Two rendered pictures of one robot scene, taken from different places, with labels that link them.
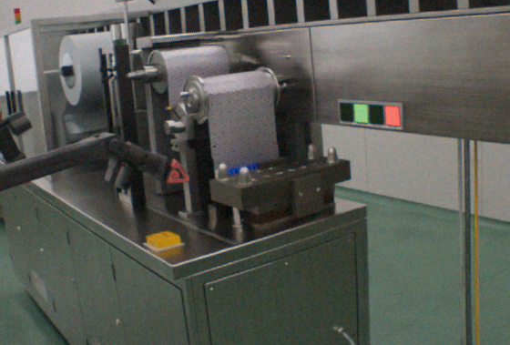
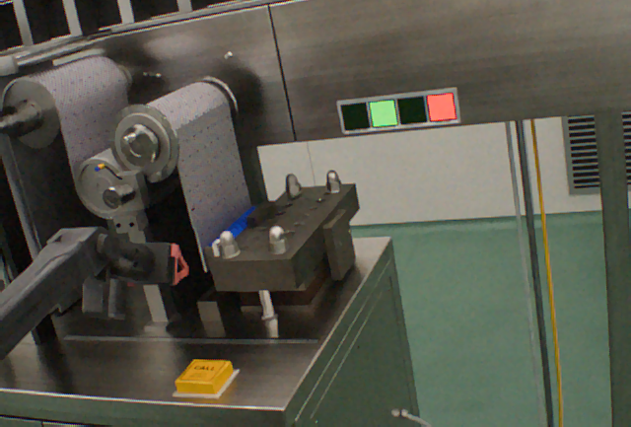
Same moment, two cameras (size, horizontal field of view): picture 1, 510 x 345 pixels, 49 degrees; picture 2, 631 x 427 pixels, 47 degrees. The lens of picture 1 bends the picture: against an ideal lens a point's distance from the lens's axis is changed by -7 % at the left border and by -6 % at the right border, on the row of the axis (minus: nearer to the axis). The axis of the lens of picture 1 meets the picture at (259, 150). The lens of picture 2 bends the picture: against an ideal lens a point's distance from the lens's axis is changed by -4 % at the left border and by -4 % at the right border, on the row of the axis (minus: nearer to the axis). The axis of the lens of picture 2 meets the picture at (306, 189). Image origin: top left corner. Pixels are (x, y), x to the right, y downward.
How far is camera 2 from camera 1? 0.82 m
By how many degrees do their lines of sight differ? 32
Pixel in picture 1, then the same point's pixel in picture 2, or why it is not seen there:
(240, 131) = (212, 177)
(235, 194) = (278, 269)
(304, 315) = (379, 410)
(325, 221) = (372, 272)
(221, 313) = not seen: outside the picture
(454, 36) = not seen: outside the picture
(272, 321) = not seen: outside the picture
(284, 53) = (219, 50)
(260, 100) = (221, 125)
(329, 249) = (379, 310)
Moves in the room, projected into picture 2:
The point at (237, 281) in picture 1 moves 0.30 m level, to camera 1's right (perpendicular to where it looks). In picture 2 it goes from (331, 395) to (455, 325)
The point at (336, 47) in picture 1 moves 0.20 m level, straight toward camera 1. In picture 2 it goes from (325, 28) to (379, 27)
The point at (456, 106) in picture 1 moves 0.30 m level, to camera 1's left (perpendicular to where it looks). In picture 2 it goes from (546, 77) to (436, 117)
